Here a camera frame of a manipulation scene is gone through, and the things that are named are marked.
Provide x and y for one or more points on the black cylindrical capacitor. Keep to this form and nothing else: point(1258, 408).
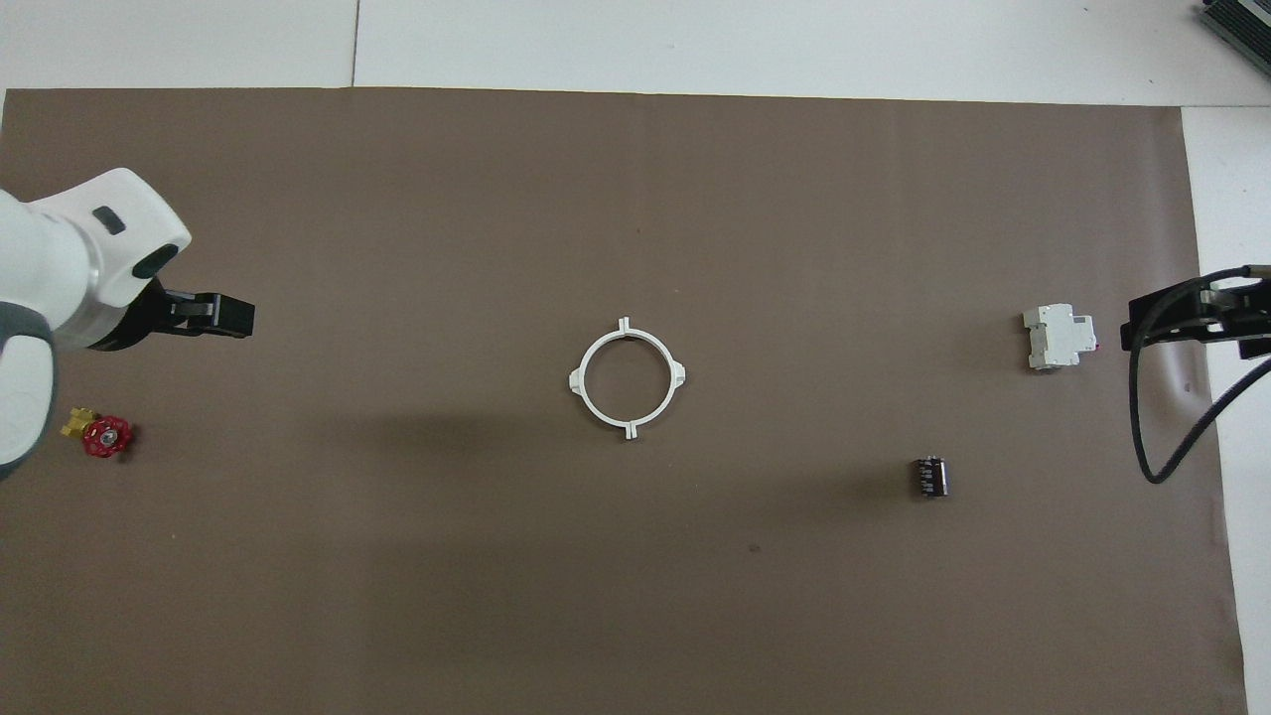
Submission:
point(930, 477)

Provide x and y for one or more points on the grey ribbed device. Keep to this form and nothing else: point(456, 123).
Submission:
point(1241, 20)

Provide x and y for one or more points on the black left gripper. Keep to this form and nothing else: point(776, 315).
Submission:
point(159, 313)

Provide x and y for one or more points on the brown table mat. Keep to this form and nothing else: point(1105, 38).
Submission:
point(635, 596)

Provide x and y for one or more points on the white circuit breaker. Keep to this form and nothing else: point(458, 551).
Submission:
point(1058, 338)

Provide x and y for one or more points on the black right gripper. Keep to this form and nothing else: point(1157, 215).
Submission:
point(1246, 318)

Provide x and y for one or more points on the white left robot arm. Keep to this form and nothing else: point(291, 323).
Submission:
point(60, 258)

